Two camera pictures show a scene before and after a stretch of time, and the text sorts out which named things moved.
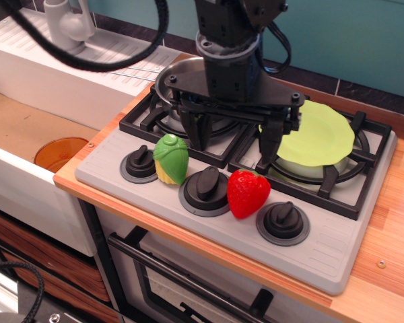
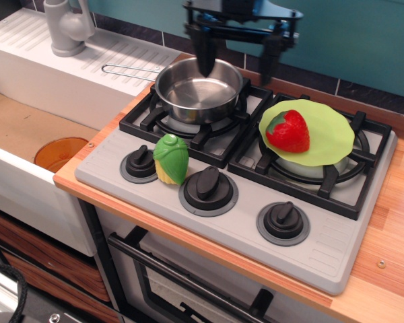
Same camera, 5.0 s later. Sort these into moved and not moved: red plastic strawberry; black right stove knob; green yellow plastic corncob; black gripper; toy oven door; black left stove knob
Moved: black gripper; red plastic strawberry
Not moved: green yellow plastic corncob; black right stove knob; toy oven door; black left stove knob
